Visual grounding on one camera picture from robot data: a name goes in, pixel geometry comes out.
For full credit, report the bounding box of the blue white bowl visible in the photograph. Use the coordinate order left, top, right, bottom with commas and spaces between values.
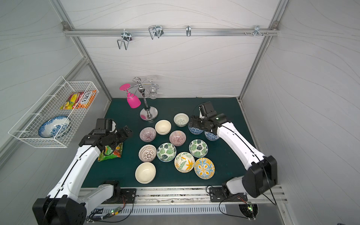
204, 131, 219, 141
38, 115, 71, 138

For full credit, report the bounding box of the blue patterned bowl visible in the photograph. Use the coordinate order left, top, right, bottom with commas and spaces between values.
188, 124, 203, 135

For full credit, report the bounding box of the green leaf bowl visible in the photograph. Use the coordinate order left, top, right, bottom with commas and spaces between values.
188, 139, 209, 158
157, 142, 177, 162

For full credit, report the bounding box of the pink striped bowl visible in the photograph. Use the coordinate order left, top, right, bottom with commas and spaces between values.
139, 127, 157, 143
169, 130, 186, 147

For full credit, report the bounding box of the white lattice bowl front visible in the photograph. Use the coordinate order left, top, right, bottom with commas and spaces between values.
138, 144, 157, 162

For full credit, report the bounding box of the white lattice bowl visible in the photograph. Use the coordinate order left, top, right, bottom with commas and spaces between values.
173, 113, 189, 127
138, 144, 157, 162

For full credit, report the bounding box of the cream bowl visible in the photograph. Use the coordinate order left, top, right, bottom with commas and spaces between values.
155, 120, 172, 135
135, 162, 156, 184

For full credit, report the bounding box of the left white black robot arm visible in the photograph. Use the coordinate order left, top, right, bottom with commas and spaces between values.
32, 126, 133, 225

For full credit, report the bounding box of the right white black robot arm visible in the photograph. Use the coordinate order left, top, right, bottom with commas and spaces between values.
189, 115, 278, 198

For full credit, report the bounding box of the green snack bag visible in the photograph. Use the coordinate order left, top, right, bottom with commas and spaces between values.
97, 142, 123, 162

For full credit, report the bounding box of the white lattice bowl back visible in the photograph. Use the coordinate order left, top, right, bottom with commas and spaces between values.
173, 113, 189, 127

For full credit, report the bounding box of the blue yellow floral bowl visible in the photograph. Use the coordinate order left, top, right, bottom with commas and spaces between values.
194, 157, 215, 180

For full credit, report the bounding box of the yellow leaf patterned bowl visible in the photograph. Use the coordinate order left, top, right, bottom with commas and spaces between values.
174, 152, 195, 173

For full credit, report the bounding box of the pink plastic wine glass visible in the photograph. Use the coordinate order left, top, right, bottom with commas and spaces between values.
119, 83, 141, 109

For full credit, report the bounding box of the chrome glass holder stand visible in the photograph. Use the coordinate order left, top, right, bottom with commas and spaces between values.
133, 77, 158, 122

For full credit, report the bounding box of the colourful snack packet in basket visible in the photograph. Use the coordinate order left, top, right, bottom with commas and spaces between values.
60, 90, 97, 110

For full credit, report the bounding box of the dark green table mat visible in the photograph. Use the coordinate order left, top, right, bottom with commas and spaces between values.
83, 98, 246, 188

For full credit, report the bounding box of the blue white bowl in basket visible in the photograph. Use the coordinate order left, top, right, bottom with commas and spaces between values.
38, 115, 71, 138

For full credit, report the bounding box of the clear wine glass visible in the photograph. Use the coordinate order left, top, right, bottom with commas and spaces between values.
147, 76, 159, 100

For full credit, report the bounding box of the small metal hook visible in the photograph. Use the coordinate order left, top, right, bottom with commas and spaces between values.
186, 25, 191, 37

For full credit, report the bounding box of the metal double hook left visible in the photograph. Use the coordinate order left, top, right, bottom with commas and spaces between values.
117, 30, 132, 50

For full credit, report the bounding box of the metal double hook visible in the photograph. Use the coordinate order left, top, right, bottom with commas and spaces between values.
148, 25, 164, 39
117, 30, 132, 50

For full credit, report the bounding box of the metal hook right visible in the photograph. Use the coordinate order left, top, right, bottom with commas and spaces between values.
244, 26, 269, 37

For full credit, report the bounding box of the metal double hook middle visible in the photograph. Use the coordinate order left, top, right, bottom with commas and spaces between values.
148, 25, 164, 39

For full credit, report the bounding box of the aluminium top crossbar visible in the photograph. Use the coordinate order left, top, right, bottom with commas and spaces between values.
63, 28, 280, 38

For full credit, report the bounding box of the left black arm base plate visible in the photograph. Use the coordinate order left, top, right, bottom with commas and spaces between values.
111, 188, 137, 204

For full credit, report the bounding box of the white wire wall basket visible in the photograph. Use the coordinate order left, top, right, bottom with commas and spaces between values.
8, 76, 98, 148

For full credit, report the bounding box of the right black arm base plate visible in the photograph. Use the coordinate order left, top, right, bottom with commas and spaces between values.
207, 186, 248, 203

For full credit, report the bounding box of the aluminium front mounting rail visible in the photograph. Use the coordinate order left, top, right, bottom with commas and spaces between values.
56, 185, 288, 208

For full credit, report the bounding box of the left black cable with board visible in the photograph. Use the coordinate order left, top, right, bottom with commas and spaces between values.
85, 195, 134, 224

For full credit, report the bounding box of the right black cable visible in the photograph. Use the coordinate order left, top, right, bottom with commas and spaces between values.
206, 184, 258, 220

